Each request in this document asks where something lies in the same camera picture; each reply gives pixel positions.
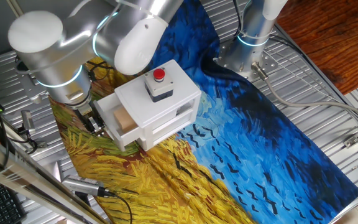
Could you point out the small dark grey camera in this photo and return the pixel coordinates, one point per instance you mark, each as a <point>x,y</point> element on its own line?
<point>28,121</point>

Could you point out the white drawer cabinet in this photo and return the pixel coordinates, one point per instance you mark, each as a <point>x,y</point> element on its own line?
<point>135,93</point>

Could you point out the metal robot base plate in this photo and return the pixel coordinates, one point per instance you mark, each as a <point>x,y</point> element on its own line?
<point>269,63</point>

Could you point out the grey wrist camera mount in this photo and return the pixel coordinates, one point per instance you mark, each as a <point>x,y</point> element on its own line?
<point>33,93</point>

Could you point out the wooden block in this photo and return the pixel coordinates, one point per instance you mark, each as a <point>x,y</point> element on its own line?
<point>124,119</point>

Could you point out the flat metal plate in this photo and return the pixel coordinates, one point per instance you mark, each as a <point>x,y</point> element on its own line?
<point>57,171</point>

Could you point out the painted wheat field cloth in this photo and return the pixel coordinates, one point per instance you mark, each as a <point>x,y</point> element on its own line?
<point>259,155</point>

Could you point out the small metal corner bracket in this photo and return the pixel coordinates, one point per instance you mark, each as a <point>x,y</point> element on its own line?
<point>351,141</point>

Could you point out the grey box with red button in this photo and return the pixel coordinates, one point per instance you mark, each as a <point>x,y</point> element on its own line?
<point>160,88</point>

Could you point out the silver ribbed camera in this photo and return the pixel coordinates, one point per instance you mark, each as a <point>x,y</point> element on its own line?
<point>82,185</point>

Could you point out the small metal mounting bracket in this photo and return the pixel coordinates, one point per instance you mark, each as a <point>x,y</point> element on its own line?
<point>41,144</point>

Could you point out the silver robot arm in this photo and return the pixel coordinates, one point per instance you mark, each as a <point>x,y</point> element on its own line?
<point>57,53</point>

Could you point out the aluminium frame bar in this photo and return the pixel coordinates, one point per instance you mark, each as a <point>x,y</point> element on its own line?
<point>26,177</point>

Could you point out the white drawer with black knob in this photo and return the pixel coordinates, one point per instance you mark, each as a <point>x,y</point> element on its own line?
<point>146,143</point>

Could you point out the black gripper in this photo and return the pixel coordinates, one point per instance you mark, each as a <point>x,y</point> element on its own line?
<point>84,116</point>

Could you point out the thin metal pole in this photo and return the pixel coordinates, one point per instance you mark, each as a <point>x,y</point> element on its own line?
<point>14,6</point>

